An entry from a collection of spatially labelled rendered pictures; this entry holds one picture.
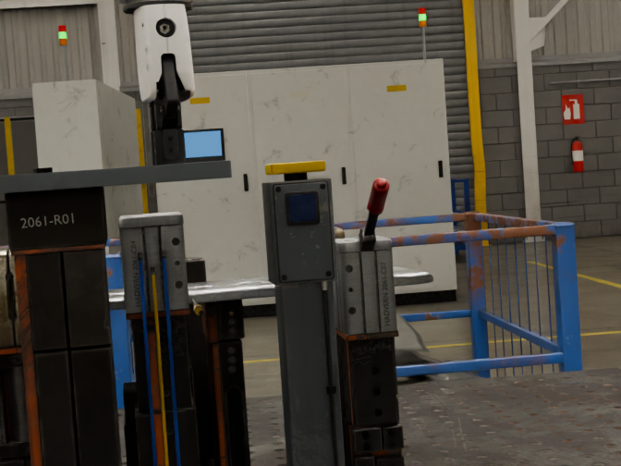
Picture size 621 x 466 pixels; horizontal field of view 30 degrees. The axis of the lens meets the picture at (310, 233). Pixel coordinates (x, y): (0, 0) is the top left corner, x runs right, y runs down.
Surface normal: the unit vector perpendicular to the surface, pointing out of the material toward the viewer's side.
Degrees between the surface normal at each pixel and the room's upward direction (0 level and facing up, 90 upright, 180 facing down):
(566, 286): 90
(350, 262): 90
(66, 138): 90
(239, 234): 90
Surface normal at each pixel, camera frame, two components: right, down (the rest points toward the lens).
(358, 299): 0.15, 0.04
